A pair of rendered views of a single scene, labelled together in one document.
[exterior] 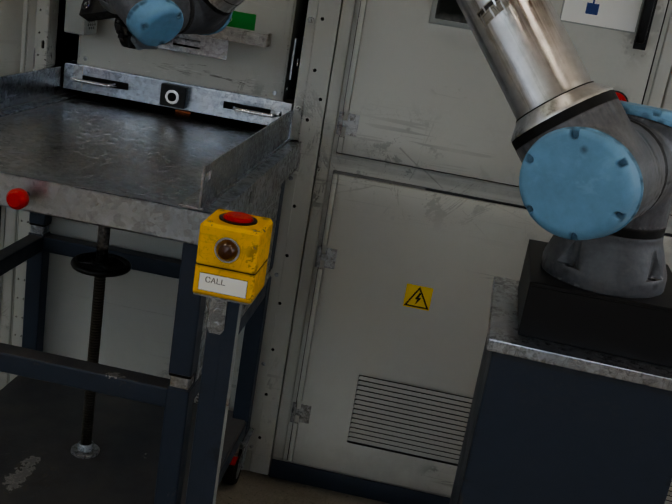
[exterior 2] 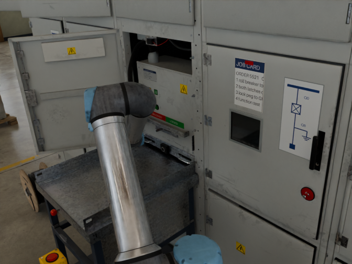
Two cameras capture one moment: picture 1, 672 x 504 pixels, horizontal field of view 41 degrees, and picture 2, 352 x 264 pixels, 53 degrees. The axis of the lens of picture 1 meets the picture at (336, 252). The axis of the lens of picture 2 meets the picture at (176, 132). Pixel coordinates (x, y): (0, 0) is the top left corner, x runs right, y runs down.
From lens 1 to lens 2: 1.37 m
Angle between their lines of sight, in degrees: 42
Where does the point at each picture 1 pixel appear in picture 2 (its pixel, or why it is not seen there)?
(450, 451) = not seen: outside the picture
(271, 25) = (188, 128)
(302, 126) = (198, 169)
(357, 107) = (210, 167)
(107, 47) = (149, 127)
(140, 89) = (157, 143)
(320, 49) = (199, 142)
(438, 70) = (235, 160)
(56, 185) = (63, 209)
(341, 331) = not seen: hidden behind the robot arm
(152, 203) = (77, 224)
